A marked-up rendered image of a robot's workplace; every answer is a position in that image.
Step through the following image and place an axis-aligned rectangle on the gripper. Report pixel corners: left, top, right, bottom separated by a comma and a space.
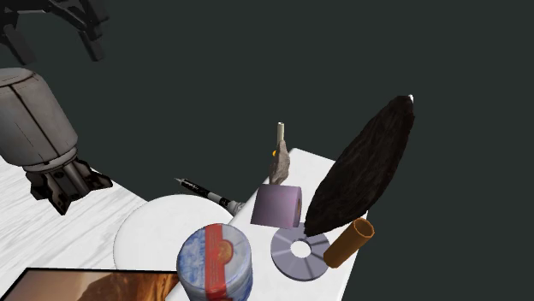
0, 0, 110, 67

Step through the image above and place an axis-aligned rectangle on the black and white pen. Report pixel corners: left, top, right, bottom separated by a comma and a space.
174, 176, 247, 216

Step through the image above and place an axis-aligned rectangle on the white toilet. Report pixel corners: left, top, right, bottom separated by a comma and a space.
112, 147, 369, 301

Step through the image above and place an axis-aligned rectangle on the black framed brown picture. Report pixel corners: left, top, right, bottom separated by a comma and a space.
0, 267, 181, 301

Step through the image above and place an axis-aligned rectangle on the beige figure holding candle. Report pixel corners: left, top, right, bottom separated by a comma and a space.
268, 121, 291, 187

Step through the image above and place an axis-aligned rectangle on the blue white red round tin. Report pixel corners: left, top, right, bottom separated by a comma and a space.
175, 222, 254, 301

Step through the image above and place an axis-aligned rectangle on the purple toilet paper roll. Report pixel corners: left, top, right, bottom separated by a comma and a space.
250, 183, 304, 230

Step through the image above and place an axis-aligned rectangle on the grey disc with hole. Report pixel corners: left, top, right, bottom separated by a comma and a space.
270, 221, 331, 282

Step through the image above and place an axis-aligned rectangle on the black furry oval brush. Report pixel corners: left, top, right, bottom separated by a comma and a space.
303, 94, 417, 238

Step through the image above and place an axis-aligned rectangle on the brown cardboard tube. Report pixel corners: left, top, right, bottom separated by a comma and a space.
323, 216, 376, 269

